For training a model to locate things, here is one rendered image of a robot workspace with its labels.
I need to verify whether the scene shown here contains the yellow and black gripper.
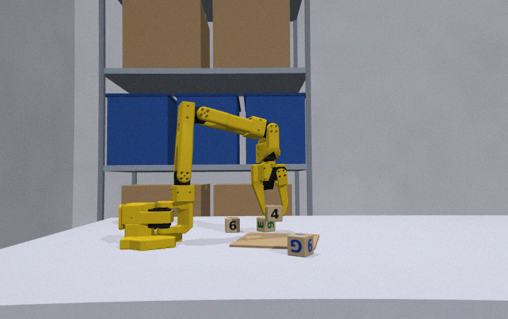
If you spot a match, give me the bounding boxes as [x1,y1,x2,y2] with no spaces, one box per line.
[251,161,288,216]

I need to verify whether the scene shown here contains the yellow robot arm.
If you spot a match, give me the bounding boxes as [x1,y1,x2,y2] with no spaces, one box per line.
[120,101,280,251]

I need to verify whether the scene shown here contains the tan flat mat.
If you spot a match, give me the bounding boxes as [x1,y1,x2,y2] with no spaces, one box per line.
[229,232,319,250]

